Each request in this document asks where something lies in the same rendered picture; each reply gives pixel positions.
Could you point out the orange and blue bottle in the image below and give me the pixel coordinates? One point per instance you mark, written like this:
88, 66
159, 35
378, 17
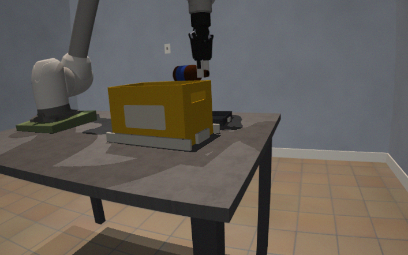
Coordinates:
187, 73

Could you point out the yellow-brown crate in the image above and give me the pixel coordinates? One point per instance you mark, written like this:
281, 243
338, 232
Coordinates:
175, 109

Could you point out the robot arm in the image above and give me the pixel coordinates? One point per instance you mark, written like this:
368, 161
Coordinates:
53, 82

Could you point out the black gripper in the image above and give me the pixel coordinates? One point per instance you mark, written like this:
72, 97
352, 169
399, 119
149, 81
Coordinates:
201, 21

